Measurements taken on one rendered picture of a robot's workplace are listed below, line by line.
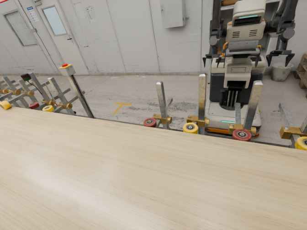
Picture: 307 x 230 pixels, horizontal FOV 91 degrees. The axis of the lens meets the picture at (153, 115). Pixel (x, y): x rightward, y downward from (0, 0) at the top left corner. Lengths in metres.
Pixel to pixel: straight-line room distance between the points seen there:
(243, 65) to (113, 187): 1.48
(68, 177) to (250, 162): 0.81
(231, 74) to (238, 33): 0.36
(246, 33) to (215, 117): 0.90
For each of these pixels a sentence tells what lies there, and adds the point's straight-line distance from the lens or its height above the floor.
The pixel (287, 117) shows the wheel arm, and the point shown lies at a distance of 1.16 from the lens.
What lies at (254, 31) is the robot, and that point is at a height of 1.16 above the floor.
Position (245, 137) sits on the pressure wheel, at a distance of 0.85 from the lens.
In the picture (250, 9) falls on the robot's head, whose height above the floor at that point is 1.33.
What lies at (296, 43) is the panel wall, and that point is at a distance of 3.68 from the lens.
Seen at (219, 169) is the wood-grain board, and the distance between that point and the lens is 0.71.
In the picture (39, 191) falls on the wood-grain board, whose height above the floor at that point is 0.90.
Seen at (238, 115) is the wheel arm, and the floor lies 0.82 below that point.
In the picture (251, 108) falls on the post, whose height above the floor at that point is 0.97.
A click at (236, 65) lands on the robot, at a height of 0.89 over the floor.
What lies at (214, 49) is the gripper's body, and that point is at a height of 1.12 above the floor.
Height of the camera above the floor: 1.49
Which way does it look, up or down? 36 degrees down
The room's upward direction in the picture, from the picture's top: 12 degrees counter-clockwise
